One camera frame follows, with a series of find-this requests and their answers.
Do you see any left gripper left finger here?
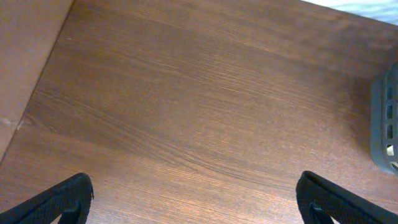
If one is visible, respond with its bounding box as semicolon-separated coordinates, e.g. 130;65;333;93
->
1;172;94;224

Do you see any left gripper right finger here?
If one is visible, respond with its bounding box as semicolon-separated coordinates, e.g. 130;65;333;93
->
296;170;397;224

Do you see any grey plastic basket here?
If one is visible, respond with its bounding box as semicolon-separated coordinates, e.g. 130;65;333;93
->
370;63;397;175

